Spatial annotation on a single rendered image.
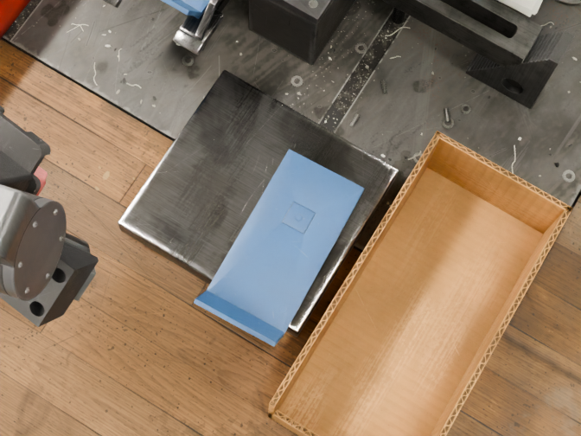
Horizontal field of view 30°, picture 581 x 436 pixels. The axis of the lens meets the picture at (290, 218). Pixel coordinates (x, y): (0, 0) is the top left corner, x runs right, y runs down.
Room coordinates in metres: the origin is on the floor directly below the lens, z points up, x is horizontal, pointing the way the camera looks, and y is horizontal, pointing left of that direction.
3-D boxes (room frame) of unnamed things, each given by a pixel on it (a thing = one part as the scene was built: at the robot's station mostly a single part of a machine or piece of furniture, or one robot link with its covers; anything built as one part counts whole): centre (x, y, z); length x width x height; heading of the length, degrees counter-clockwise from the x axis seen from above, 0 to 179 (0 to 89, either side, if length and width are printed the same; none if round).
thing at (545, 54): (0.42, -0.17, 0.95); 0.06 x 0.03 x 0.09; 64
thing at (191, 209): (0.28, 0.03, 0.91); 0.17 x 0.16 x 0.02; 64
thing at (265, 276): (0.24, 0.00, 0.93); 0.15 x 0.07 x 0.03; 157
